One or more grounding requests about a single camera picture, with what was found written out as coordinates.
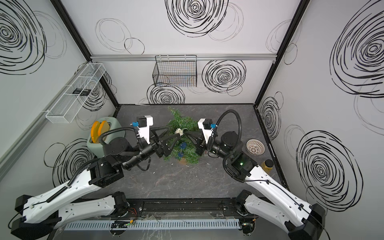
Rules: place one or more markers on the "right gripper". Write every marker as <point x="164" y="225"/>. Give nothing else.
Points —
<point x="201" y="144"/>

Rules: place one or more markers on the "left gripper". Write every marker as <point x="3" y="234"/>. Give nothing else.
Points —
<point x="161" y="149"/>

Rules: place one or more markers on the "rattan ball string lights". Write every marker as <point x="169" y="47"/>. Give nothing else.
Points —
<point x="182" y="144"/>

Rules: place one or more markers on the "small green christmas tree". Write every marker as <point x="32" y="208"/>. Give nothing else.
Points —
<point x="183" y="122"/>

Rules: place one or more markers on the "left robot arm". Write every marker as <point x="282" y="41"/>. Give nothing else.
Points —
<point x="124" y="148"/>

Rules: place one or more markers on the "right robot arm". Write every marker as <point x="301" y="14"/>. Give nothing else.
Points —
<point x="299" y="219"/>

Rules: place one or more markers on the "yellow toast slice right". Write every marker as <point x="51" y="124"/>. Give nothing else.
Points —
<point x="104" y="127"/>

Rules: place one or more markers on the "yellow toast slice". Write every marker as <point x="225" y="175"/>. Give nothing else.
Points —
<point x="95" y="132"/>
<point x="104" y="127"/>

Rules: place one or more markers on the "white perforated cup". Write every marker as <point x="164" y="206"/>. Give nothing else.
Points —
<point x="255" y="147"/>

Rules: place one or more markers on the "yellow toast slice left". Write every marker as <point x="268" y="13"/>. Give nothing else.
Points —
<point x="95" y="132"/>

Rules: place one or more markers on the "yellow bottle black cap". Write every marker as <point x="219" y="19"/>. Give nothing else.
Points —
<point x="267" y="166"/>

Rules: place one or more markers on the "small black object in shelf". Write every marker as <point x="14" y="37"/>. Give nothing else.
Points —
<point x="81" y="92"/>

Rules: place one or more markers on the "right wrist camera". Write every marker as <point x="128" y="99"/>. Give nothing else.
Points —
<point x="207" y="126"/>

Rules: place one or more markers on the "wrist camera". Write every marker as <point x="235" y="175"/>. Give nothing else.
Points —
<point x="142" y="127"/>
<point x="207" y="126"/>

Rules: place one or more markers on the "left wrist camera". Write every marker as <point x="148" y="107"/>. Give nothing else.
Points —
<point x="142" y="127"/>

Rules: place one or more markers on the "black wire basket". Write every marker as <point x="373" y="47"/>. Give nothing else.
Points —
<point x="175" y="70"/>

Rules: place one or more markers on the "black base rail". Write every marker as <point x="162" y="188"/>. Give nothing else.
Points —
<point x="186" y="207"/>

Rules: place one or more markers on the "grey slotted cable duct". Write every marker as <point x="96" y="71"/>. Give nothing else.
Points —
<point x="194" y="224"/>

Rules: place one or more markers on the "white mesh wall shelf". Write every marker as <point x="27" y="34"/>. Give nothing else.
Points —
<point x="68" y="105"/>

